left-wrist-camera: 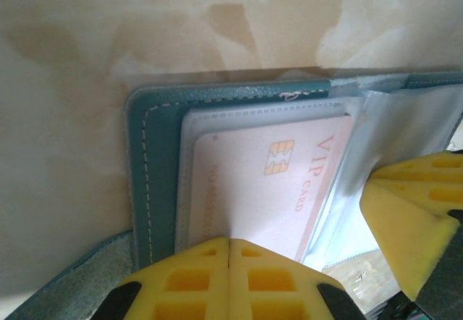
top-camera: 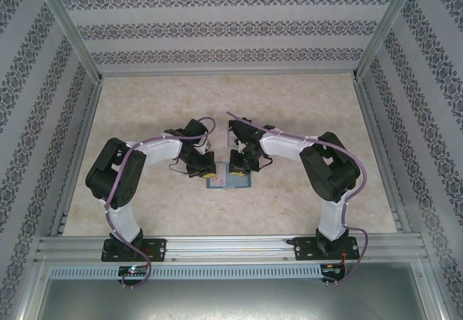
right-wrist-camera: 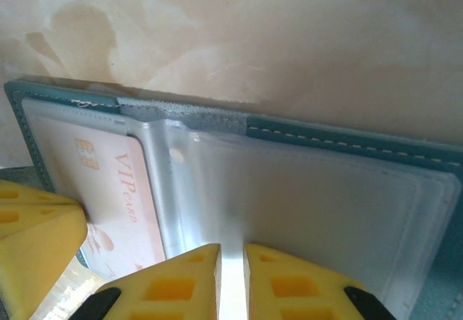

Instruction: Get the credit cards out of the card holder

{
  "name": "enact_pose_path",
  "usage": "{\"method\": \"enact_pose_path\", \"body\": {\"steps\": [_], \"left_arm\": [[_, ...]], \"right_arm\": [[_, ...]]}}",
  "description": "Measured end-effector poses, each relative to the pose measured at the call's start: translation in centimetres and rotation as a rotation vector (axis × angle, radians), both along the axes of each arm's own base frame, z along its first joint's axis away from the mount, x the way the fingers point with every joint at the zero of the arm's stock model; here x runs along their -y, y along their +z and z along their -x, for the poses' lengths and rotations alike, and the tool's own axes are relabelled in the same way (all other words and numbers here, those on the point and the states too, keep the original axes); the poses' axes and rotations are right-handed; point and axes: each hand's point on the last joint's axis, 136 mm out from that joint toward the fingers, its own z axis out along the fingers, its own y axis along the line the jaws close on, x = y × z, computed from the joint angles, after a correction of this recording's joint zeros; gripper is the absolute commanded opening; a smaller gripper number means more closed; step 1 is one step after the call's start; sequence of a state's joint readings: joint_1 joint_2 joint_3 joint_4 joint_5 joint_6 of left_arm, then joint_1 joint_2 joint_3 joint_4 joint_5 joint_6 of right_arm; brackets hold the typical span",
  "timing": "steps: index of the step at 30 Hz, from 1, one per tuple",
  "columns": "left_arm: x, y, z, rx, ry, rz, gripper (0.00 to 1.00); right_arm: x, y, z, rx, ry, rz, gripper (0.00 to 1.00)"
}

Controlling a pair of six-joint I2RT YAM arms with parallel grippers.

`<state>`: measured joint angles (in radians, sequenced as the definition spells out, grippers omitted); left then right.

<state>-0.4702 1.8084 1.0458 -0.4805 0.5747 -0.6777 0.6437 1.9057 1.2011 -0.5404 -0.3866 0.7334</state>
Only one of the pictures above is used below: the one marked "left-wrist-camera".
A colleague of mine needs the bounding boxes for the teal leather card holder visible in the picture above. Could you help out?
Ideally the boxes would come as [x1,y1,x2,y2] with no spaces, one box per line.
[0,68,463,320]

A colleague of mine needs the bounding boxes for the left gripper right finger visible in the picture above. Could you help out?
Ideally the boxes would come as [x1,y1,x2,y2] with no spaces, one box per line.
[229,238,367,320]

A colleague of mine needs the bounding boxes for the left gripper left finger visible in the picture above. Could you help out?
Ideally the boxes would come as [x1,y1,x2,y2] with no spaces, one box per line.
[103,237,232,320]

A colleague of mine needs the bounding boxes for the pink VIP card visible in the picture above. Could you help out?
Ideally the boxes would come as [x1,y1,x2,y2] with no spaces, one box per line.
[190,112,354,263]

